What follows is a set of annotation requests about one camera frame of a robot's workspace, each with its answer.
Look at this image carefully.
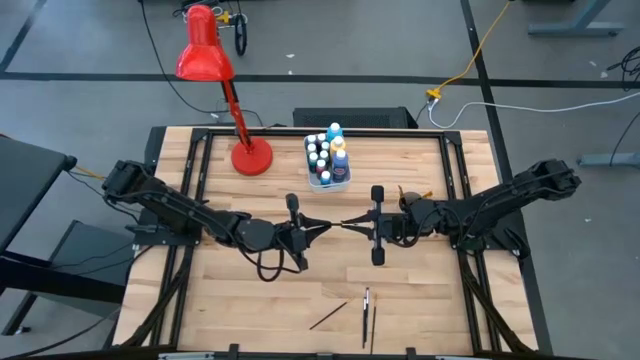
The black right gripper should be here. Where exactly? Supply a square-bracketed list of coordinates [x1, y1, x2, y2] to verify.
[341, 184, 409, 267]

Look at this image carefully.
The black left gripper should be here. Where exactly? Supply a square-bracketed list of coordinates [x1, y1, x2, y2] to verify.
[275, 192, 333, 273]

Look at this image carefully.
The white plastic bin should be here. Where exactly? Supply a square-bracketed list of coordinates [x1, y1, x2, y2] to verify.
[303, 130, 353, 195]

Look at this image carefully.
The white paper cup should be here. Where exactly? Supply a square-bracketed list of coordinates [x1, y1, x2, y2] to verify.
[398, 190, 426, 214]

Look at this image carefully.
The large dark blue paint bottle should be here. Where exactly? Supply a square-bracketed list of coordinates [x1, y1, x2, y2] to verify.
[332, 149, 351, 184]

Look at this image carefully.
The red desk lamp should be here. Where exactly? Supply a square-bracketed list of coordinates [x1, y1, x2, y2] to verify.
[174, 3, 275, 177]

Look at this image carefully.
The thin brown paintbrush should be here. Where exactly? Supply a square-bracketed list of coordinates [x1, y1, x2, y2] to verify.
[370, 293, 379, 355]

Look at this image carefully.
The black computer case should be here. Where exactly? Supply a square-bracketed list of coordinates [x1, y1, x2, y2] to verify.
[292, 106, 419, 130]

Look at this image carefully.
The black side desk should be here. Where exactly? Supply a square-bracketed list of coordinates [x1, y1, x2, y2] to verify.
[0, 133, 136, 337]

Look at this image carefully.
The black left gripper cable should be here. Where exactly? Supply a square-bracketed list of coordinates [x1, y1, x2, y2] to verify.
[254, 247, 287, 283]

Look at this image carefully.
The yellow power cable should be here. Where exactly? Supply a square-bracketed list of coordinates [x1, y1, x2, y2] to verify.
[427, 0, 514, 99]

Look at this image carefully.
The white cable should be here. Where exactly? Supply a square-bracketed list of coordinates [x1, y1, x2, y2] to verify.
[427, 91, 640, 130]

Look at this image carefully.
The black lamp cable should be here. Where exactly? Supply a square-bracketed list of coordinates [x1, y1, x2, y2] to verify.
[139, 0, 266, 129]

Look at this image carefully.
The black cable bundle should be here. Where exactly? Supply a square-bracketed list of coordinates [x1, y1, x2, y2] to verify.
[607, 45, 640, 81]

